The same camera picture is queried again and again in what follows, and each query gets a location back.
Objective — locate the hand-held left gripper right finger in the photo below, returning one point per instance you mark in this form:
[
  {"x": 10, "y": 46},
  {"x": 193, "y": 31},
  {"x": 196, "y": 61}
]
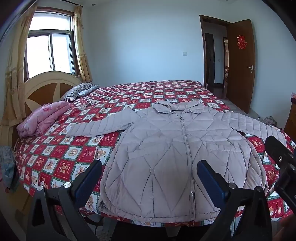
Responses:
[{"x": 210, "y": 180}]

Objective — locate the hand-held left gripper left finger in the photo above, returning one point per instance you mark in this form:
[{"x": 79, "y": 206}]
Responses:
[{"x": 89, "y": 183}]

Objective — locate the light grey quilted jacket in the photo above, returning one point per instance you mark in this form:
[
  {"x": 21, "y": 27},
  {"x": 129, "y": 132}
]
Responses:
[{"x": 161, "y": 150}]

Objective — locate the pile of blue clothes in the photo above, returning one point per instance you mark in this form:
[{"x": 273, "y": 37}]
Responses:
[{"x": 8, "y": 169}]

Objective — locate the wooden cabinet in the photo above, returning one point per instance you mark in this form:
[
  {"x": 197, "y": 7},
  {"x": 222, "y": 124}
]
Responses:
[{"x": 291, "y": 122}]

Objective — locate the grey cloth on floor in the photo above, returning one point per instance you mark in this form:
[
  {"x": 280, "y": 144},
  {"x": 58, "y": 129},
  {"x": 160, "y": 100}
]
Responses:
[{"x": 270, "y": 121}]

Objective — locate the red checked printed bed sheet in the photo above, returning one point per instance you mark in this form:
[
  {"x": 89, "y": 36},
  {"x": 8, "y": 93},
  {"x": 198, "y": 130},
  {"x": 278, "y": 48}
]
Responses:
[{"x": 57, "y": 150}]

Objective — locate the pink folded blanket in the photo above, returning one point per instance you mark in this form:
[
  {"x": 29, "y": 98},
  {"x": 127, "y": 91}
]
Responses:
[{"x": 39, "y": 120}]

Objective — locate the striped pillow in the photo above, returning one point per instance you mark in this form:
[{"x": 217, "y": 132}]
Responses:
[{"x": 76, "y": 91}]

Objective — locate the brown wooden door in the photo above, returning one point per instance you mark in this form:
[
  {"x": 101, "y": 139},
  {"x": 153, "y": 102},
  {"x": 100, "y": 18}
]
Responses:
[{"x": 238, "y": 81}]

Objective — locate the wooden bed headboard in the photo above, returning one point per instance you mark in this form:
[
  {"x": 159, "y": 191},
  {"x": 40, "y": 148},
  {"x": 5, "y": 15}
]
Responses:
[{"x": 46, "y": 90}]

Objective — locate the narrow yellow curtain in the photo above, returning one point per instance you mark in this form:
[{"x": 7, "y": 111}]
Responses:
[{"x": 82, "y": 58}]

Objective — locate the red paper door decoration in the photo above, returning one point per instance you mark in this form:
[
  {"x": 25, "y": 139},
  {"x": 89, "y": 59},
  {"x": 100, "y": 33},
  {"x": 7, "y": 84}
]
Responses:
[{"x": 241, "y": 42}]

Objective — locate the long yellow curtain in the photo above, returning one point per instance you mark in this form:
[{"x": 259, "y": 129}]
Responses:
[{"x": 16, "y": 76}]

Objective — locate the window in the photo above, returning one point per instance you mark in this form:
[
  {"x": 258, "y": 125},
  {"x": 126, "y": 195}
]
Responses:
[{"x": 39, "y": 53}]

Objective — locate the dark curtain rod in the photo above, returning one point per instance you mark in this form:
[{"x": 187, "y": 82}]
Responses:
[{"x": 60, "y": 3}]

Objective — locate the brown door frame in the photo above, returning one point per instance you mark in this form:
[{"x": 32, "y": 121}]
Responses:
[{"x": 201, "y": 51}]

